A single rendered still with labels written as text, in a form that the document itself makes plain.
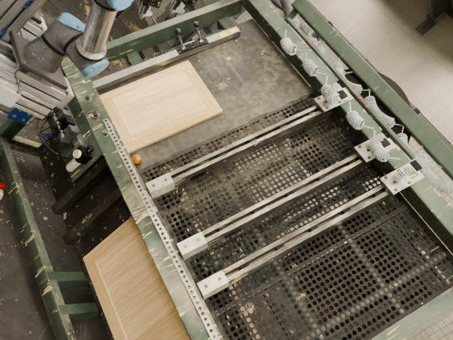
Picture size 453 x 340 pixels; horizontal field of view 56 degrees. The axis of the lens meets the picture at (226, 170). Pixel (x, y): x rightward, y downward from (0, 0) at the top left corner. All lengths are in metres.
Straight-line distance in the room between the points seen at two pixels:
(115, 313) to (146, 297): 0.21
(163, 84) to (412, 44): 5.69
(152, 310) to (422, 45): 6.34
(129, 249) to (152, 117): 0.72
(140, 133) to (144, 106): 0.19
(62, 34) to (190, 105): 0.86
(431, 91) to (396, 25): 1.36
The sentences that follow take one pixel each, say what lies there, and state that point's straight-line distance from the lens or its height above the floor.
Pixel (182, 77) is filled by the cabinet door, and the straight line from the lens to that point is 2.57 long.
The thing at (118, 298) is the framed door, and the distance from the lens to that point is 2.42.
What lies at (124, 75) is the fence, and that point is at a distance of 2.60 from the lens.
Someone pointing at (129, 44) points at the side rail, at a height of 1.15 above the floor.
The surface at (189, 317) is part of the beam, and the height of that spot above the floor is 0.83.
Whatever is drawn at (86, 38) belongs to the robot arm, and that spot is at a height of 1.29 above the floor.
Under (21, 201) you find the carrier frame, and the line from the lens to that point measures 2.72.
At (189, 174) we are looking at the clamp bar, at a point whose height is 1.10.
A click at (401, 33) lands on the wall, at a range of 7.85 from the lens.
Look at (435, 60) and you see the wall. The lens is 7.50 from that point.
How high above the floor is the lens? 1.77
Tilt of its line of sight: 14 degrees down
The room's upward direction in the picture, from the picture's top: 50 degrees clockwise
